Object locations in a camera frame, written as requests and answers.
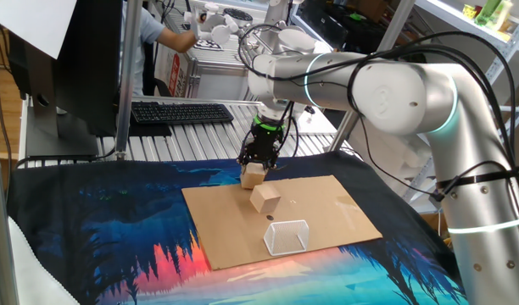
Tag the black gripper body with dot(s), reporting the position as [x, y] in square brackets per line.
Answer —
[266, 146]

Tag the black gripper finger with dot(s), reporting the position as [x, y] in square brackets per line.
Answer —
[244, 160]
[274, 163]

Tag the light wooden cube block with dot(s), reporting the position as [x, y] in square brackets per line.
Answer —
[253, 177]
[265, 199]

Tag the white handheld device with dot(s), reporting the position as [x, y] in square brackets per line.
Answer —
[217, 31]

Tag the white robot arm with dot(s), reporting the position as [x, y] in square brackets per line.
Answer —
[274, 14]

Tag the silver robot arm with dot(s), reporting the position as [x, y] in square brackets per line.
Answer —
[412, 93]

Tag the bare person forearm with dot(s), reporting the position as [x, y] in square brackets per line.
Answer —
[179, 41]

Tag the brown cardboard sheet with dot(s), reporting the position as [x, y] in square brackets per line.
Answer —
[234, 229]

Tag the white mesh toy goal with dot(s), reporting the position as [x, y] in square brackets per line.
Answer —
[285, 239]

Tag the silver equipment case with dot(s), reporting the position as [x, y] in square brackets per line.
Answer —
[217, 84]

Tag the black keyboard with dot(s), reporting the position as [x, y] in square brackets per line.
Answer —
[179, 113]

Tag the clear tape strip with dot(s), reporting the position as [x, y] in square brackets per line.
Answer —
[346, 207]

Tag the red white sign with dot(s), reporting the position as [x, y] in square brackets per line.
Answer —
[174, 76]

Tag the white packing foam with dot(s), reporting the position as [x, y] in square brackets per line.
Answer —
[391, 161]

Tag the round black device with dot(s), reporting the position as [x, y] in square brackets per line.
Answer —
[242, 16]

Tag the person in blue shirt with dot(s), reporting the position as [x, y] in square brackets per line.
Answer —
[145, 51]

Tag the forest sunset printed cloth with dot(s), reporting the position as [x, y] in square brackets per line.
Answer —
[94, 212]

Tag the brown cardboard box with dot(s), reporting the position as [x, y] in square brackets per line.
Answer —
[431, 220]

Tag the black computer monitor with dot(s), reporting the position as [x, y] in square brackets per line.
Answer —
[90, 63]

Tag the white metal shelf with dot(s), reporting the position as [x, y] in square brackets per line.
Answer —
[446, 14]

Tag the white paper sheet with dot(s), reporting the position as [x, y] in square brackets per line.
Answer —
[35, 21]

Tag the green bottle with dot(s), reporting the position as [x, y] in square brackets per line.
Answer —
[488, 10]

